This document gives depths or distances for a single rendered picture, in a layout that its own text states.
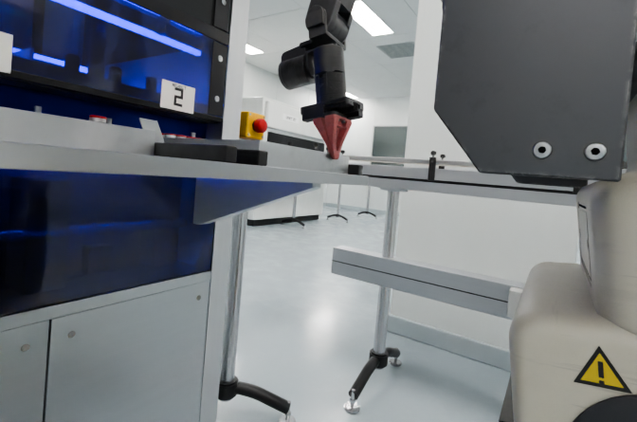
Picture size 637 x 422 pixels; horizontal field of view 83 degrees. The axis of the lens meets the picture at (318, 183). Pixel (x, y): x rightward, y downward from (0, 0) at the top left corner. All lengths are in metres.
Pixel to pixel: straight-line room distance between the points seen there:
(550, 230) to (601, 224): 1.74
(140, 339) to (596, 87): 0.89
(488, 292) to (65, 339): 1.24
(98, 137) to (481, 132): 0.42
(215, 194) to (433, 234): 1.46
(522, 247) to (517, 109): 1.79
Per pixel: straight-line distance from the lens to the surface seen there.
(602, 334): 0.27
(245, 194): 0.79
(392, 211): 1.55
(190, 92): 0.91
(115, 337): 0.91
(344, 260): 1.65
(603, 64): 0.25
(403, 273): 1.54
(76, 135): 0.50
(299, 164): 0.58
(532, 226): 2.01
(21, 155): 0.34
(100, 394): 0.95
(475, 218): 2.04
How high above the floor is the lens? 0.88
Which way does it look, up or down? 1 degrees down
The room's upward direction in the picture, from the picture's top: 5 degrees clockwise
